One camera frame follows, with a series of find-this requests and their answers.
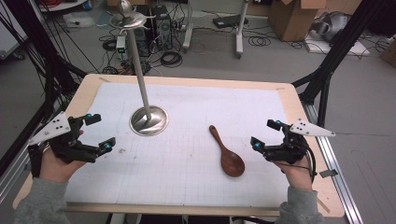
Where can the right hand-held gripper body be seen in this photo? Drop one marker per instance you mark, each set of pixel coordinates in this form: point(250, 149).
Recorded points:
point(288, 152)

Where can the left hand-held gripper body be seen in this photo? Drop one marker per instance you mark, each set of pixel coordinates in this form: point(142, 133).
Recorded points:
point(59, 126)

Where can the brown wooden spoon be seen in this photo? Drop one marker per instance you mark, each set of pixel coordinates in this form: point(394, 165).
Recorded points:
point(232, 163)

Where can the silver metal hook stand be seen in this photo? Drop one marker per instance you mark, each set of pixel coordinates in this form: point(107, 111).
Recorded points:
point(149, 121)

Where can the person's right hand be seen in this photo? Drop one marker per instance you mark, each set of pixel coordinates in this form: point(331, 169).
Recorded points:
point(299, 175)

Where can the person's left hand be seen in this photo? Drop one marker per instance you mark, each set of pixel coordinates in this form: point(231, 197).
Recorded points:
point(56, 169)

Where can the grey tape piece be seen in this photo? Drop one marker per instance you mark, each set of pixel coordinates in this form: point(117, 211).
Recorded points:
point(328, 173)

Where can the white grid mat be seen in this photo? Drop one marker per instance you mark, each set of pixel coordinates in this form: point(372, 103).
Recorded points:
point(186, 174)

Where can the small white power box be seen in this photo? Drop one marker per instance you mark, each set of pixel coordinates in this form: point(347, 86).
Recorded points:
point(120, 46)

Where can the white foam board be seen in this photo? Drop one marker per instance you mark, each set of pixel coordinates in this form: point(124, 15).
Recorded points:
point(339, 48)

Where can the white cabinet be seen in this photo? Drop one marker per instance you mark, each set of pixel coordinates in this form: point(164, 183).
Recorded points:
point(9, 37)

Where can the large cardboard box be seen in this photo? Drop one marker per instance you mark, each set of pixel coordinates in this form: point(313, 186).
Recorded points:
point(294, 18)

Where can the flat black device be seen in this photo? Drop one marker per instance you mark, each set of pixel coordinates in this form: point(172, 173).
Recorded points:
point(229, 21)

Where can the black computer tower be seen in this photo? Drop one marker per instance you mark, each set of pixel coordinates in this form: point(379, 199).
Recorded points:
point(163, 29)

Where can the grey rounded appliance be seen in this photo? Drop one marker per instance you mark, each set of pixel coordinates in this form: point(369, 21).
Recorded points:
point(333, 26)

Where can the small cardboard box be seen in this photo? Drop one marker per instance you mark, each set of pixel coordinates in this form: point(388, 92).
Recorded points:
point(389, 54)

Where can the aluminium rail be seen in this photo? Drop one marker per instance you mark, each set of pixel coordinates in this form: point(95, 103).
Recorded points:
point(336, 174)
point(12, 177)

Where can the black metal frame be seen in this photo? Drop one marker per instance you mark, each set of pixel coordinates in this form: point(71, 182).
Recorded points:
point(49, 71)
point(330, 56)

